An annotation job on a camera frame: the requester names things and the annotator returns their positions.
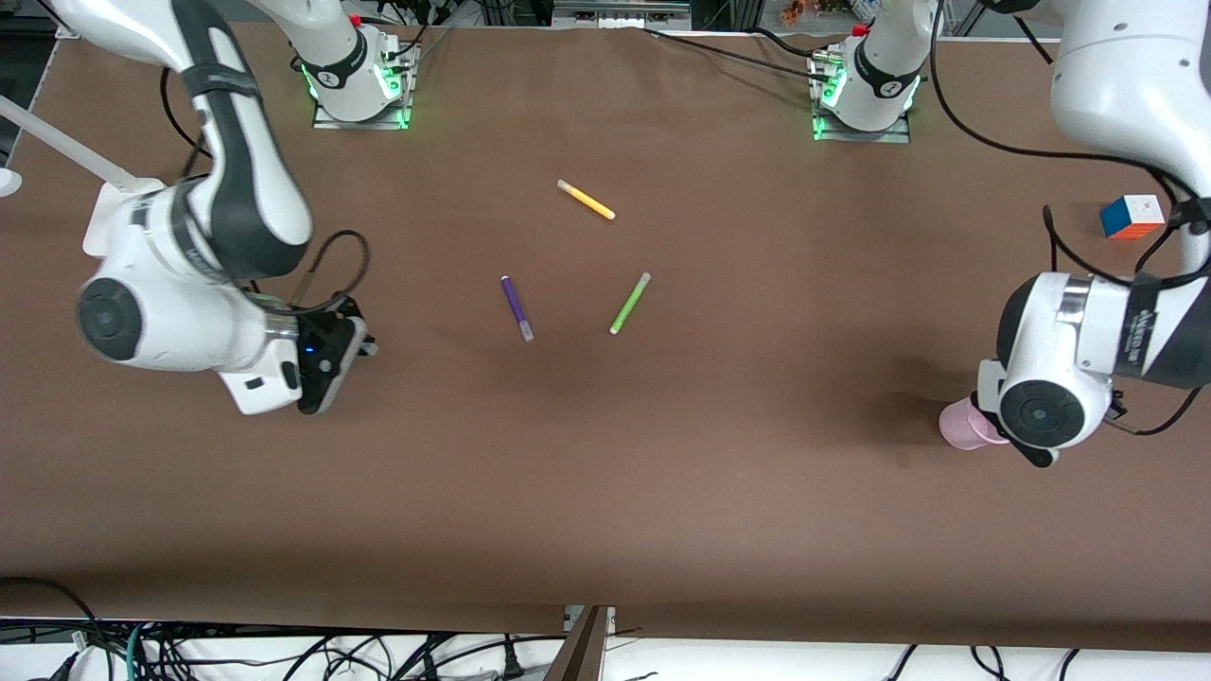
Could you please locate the aluminium frame profile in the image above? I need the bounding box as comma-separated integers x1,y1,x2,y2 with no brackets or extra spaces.
553,0,693,29

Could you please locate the yellow marker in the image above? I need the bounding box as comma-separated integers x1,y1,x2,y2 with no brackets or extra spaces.
556,179,617,221

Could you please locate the colourful puzzle cube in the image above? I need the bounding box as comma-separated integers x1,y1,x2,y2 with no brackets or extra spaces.
1099,194,1167,240

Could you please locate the wooden beam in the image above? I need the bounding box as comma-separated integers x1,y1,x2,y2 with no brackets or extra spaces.
542,605,616,681

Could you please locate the pink cup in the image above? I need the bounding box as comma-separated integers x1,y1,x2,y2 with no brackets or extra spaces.
939,395,1011,452

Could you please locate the purple marker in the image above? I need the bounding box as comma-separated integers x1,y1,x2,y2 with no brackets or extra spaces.
500,275,535,343

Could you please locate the brown table cover sheet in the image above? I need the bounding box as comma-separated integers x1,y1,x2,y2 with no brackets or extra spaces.
0,24,1211,654

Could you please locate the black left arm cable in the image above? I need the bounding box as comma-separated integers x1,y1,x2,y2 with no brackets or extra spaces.
930,0,1202,204

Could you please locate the black cable on table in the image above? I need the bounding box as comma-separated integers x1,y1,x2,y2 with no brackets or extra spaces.
643,27,835,73

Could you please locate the green marker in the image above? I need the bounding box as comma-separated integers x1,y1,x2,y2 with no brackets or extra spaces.
608,271,653,336

